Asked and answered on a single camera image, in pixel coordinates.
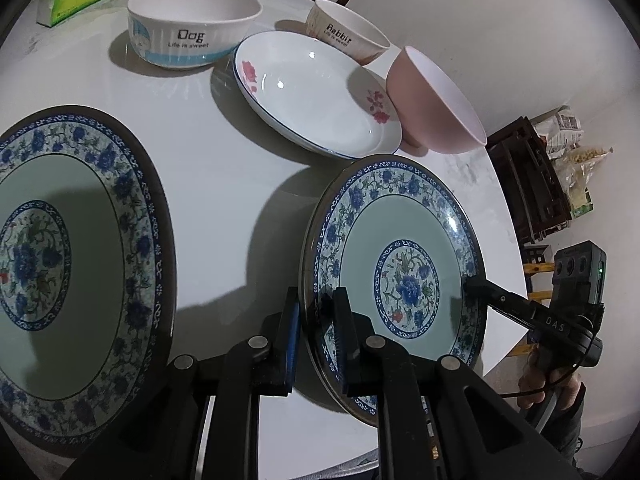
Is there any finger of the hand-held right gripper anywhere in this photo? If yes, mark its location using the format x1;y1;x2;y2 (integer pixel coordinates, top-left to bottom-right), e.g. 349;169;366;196
462;276;541;336

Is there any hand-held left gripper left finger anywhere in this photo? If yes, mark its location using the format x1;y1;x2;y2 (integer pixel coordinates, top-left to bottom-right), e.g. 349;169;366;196
62;287;301;480

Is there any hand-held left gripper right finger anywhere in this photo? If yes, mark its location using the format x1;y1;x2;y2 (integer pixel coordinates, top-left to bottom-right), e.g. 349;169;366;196
332;286;581;480

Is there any small blue floral plate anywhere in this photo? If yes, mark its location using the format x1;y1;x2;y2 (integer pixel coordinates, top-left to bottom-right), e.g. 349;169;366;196
298;154;488;428

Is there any large white printed bowl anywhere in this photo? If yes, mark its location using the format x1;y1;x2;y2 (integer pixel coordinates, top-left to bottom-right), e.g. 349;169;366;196
126;0;263;70

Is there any person's right forearm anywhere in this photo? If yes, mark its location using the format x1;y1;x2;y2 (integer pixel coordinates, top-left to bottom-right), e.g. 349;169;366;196
545;382;588;466

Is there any person's right hand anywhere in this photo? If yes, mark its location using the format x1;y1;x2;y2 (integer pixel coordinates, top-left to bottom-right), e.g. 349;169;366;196
517;350;586;411

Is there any yellow wooden stool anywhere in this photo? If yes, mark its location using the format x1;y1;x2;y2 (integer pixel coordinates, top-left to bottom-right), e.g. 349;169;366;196
522;245;556;311

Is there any bag of yellow snacks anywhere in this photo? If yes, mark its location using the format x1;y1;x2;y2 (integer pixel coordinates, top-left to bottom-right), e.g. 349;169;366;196
555;145;613;218

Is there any dark wooden crate rack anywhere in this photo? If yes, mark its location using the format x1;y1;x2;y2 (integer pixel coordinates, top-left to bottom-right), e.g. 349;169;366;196
487;116;573;246

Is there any clear printed snack bag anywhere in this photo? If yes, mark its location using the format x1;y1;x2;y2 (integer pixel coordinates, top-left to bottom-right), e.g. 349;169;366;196
532;105;586;158

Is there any pink bowl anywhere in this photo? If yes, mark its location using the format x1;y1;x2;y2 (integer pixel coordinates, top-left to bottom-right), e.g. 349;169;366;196
386;45;488;155

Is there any large blue floral plate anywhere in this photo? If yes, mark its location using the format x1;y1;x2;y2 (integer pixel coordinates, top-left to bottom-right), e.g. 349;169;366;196
0;106;177;453

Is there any white plate with pink flowers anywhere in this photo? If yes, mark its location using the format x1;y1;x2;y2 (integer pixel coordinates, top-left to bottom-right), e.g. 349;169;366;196
232;30;403;157

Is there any small beige printed bowl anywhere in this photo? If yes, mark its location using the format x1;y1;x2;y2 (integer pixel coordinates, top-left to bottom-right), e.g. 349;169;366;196
305;0;392;67

